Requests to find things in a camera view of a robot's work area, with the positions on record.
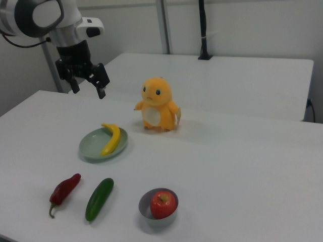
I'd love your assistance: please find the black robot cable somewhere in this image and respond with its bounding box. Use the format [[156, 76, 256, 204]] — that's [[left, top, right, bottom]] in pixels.
[[0, 29, 52, 49]]

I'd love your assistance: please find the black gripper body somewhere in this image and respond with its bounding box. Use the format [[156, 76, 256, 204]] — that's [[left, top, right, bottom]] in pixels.
[[56, 39, 93, 79]]

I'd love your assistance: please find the grey bowl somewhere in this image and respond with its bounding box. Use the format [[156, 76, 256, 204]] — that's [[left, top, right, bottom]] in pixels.
[[138, 188, 179, 227]]

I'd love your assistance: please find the red toy apple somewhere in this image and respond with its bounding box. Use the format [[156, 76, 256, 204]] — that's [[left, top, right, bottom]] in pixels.
[[150, 191, 178, 219]]

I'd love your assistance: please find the silver metal stand post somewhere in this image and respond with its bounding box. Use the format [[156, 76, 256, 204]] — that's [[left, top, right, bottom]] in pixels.
[[41, 42, 64, 93]]

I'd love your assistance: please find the black camera stand pole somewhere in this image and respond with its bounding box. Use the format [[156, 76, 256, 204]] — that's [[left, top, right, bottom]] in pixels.
[[197, 0, 214, 61]]

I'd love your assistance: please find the orange plush dinosaur toy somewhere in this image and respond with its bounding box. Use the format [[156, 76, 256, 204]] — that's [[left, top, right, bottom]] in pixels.
[[133, 77, 182, 132]]

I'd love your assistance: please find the yellow toy banana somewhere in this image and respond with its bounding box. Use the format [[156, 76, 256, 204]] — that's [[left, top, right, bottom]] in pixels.
[[100, 123, 121, 157]]

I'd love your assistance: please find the pale green plate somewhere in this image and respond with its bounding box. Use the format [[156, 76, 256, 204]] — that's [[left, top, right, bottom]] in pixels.
[[79, 127, 129, 163]]

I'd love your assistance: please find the red chili pepper toy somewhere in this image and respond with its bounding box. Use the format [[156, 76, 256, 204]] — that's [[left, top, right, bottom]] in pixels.
[[48, 173, 82, 219]]

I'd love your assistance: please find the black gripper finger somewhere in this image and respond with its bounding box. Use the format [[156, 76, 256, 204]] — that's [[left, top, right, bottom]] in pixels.
[[85, 63, 111, 100], [56, 59, 80, 94]]

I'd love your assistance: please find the grey partition post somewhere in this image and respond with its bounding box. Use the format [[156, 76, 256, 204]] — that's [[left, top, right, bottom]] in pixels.
[[156, 0, 174, 55]]

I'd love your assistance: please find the green toy cucumber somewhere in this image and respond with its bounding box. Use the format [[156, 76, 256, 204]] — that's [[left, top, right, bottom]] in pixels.
[[85, 177, 115, 222]]

